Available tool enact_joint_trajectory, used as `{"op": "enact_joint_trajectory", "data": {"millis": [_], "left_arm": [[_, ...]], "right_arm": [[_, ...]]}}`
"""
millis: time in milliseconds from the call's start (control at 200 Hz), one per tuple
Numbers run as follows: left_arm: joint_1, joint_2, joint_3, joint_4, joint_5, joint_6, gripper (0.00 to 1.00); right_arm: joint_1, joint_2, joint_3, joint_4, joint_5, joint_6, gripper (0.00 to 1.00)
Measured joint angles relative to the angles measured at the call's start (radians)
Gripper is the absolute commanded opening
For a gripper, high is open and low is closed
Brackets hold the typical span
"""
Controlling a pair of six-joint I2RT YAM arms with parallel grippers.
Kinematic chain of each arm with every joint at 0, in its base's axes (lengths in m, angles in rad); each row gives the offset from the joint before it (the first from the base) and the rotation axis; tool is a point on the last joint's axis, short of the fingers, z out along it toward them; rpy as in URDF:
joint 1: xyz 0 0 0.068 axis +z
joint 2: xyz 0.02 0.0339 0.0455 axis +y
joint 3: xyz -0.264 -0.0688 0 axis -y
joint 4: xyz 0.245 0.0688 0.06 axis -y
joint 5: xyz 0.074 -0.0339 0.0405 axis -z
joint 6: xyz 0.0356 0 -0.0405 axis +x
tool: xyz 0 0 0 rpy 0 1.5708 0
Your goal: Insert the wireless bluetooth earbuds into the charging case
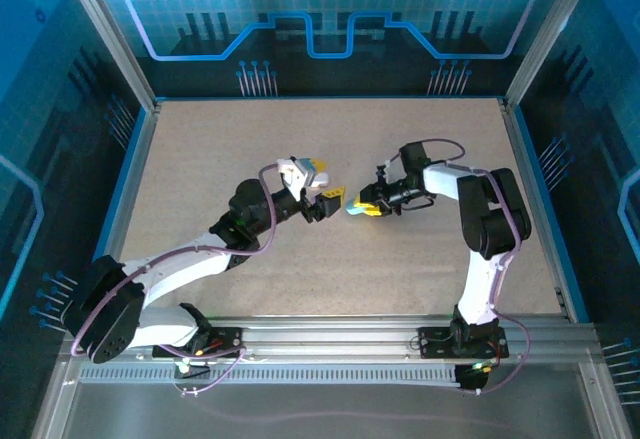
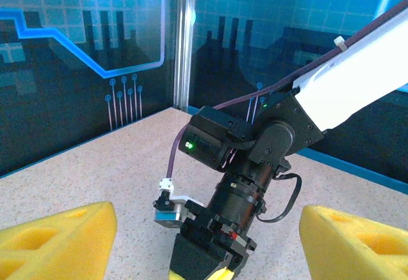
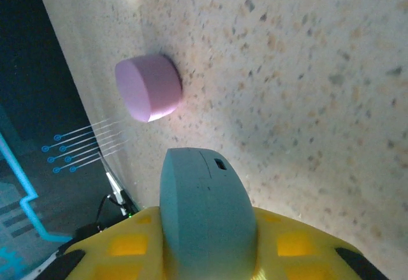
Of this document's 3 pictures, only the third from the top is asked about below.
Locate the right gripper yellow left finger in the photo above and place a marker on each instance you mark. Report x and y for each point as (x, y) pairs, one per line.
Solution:
(127, 245)

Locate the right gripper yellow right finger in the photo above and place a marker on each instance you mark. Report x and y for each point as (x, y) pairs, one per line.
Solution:
(303, 248)

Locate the light blue earbud charging case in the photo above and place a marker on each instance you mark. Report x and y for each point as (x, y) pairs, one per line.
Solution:
(204, 213)

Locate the pink earbud charging case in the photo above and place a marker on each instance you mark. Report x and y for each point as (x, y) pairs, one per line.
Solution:
(153, 85)

